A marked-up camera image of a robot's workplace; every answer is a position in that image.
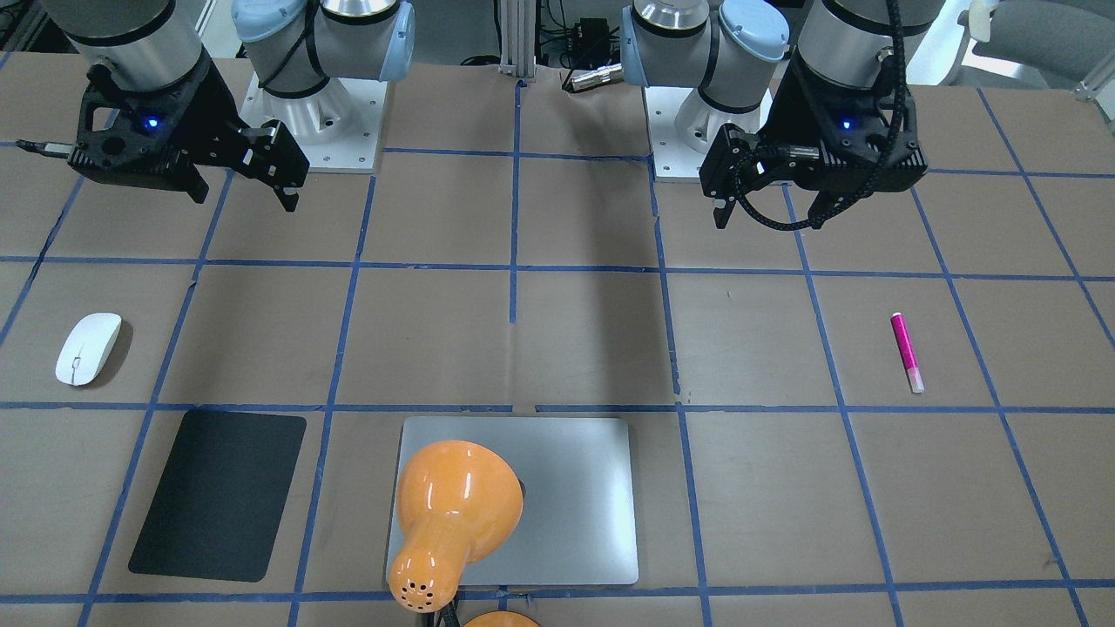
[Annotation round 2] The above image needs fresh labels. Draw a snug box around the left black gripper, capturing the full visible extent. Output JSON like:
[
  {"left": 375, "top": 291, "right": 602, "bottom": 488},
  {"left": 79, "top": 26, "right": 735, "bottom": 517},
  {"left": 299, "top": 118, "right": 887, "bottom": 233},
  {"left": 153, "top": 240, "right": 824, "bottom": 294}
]
[{"left": 699, "top": 59, "right": 928, "bottom": 230}]

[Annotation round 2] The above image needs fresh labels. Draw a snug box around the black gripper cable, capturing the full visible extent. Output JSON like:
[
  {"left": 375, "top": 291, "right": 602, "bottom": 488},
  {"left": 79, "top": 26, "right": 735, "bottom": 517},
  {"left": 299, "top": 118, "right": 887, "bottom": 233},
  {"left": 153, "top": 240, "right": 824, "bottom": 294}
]
[{"left": 730, "top": 0, "right": 909, "bottom": 233}]

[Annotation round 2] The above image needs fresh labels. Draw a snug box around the black mousepad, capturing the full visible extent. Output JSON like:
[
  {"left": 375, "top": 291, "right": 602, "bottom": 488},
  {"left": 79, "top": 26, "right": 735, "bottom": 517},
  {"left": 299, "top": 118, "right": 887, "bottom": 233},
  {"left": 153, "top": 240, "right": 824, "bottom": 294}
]
[{"left": 128, "top": 408, "right": 307, "bottom": 583}]

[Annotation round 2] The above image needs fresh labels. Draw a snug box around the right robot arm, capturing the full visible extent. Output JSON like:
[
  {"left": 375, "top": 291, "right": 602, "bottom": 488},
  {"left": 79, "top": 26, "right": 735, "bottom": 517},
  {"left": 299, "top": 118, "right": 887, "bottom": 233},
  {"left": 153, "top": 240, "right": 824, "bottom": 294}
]
[{"left": 19, "top": 1, "right": 416, "bottom": 212}]

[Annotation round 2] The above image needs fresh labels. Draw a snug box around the aluminium frame post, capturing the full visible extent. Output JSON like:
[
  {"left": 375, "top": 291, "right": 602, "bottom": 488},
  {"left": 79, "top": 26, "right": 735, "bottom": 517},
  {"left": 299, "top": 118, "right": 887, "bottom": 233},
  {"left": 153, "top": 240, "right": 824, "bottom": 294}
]
[{"left": 497, "top": 0, "right": 537, "bottom": 83}]

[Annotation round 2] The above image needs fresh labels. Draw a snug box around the silver metal connector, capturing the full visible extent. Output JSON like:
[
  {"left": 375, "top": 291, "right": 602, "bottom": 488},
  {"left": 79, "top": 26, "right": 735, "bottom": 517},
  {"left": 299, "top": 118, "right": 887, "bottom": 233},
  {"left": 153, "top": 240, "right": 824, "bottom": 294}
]
[{"left": 562, "top": 62, "right": 626, "bottom": 94}]

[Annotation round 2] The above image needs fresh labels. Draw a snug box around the black power box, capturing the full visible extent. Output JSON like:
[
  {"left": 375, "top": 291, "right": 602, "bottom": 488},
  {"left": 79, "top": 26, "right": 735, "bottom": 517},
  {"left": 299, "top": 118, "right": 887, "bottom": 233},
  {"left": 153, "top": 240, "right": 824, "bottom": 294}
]
[{"left": 571, "top": 17, "right": 610, "bottom": 54}]

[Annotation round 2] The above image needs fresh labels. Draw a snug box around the orange desk lamp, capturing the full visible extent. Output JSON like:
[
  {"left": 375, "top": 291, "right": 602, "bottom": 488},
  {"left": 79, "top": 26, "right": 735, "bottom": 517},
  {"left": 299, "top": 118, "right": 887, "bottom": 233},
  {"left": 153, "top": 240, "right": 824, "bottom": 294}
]
[{"left": 386, "top": 440, "right": 524, "bottom": 626}]

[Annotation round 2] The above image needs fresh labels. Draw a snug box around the silver laptop notebook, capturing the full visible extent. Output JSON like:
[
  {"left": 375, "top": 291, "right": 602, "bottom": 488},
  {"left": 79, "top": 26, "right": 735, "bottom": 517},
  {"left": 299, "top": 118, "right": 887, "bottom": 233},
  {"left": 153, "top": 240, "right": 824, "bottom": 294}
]
[{"left": 398, "top": 415, "right": 639, "bottom": 588}]

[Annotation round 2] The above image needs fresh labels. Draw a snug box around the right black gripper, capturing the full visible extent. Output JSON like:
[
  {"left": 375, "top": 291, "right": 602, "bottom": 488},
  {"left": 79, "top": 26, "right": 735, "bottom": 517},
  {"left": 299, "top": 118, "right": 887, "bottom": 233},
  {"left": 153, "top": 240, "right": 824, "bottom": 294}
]
[{"left": 68, "top": 51, "right": 309, "bottom": 212}]

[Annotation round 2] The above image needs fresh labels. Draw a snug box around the pink highlighter pen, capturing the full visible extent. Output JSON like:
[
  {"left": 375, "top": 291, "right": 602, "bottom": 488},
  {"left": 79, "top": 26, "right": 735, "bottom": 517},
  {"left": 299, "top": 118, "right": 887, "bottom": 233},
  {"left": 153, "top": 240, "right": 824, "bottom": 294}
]
[{"left": 889, "top": 311, "right": 925, "bottom": 395}]

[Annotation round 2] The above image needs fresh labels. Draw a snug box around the grey office chair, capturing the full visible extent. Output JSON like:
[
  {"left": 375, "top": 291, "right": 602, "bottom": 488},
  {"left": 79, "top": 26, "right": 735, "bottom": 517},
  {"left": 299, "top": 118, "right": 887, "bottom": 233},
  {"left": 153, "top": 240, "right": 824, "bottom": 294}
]
[{"left": 941, "top": 1, "right": 1114, "bottom": 99}]

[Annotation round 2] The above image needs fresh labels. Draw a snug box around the white computer mouse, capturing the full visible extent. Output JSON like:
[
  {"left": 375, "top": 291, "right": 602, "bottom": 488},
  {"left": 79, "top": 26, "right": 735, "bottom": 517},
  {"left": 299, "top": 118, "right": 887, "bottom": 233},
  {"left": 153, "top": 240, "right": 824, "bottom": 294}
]
[{"left": 55, "top": 311, "right": 123, "bottom": 388}]

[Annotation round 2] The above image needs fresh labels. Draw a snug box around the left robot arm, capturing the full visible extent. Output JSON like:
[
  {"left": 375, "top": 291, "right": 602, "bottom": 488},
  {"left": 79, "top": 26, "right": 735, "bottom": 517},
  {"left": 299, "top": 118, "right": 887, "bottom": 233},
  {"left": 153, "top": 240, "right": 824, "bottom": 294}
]
[{"left": 618, "top": 1, "right": 943, "bottom": 232}]

